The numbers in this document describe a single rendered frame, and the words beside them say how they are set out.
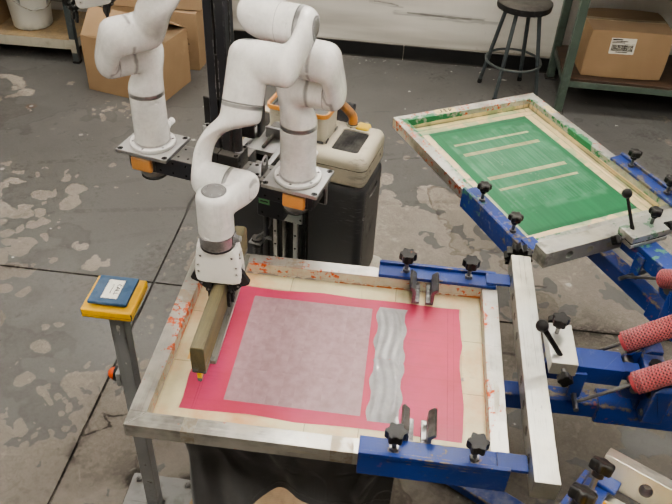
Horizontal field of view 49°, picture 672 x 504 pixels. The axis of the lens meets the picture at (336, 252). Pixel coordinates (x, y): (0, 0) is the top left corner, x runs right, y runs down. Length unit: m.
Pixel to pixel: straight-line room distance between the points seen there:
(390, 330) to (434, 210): 2.13
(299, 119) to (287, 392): 0.67
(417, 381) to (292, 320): 0.35
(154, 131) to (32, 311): 1.50
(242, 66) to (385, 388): 0.76
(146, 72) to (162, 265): 1.64
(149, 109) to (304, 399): 0.89
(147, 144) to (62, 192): 2.01
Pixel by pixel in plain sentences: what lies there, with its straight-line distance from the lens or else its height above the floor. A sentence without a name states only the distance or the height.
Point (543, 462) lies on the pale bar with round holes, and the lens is 1.53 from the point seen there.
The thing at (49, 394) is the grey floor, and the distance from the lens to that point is 3.06.
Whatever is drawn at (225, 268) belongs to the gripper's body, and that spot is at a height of 1.20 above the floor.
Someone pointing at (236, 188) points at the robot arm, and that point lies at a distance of 1.52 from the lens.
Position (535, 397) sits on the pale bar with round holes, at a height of 1.04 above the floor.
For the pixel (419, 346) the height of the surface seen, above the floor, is 0.96.
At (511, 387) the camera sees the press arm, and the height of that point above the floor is 0.92.
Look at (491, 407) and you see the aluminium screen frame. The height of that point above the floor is 0.99.
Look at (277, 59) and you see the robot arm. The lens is 1.48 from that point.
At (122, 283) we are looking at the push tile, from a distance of 1.95.
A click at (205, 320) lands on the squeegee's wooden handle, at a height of 1.14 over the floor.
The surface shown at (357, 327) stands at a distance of 1.82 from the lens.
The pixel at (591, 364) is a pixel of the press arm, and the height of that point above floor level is 1.04.
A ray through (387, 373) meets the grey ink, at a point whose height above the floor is 0.96.
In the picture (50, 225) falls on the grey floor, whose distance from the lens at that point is 3.88.
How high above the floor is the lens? 2.23
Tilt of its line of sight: 39 degrees down
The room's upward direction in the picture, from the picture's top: 3 degrees clockwise
